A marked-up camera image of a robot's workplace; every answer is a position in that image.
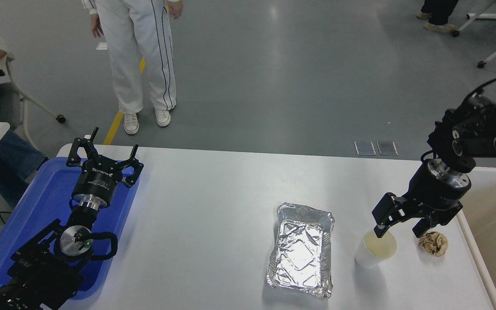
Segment silver foil tray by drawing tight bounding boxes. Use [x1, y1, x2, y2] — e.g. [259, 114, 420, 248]
[266, 202, 335, 301]

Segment person's left hand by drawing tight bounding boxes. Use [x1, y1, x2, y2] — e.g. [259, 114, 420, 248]
[167, 0, 184, 19]

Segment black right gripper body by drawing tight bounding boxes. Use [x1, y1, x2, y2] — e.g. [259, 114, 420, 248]
[404, 160, 472, 226]

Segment grey wheeled office chair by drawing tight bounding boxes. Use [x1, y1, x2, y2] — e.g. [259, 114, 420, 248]
[0, 52, 67, 149]

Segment blue plastic tray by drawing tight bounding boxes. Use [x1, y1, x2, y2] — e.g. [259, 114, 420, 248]
[0, 157, 142, 300]

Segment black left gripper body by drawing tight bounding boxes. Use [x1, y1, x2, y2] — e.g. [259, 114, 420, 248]
[71, 158, 124, 209]

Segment crumpled tan paper ball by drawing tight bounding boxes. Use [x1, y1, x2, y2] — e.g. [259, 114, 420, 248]
[418, 231, 449, 257]

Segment white paper cup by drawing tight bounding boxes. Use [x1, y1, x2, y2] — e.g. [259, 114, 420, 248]
[354, 228, 398, 269]

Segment person's right hand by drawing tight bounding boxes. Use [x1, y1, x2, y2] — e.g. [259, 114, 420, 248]
[90, 14, 104, 38]

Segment clear floor plate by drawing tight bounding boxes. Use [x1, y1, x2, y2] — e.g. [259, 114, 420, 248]
[377, 141, 399, 156]
[354, 141, 376, 156]

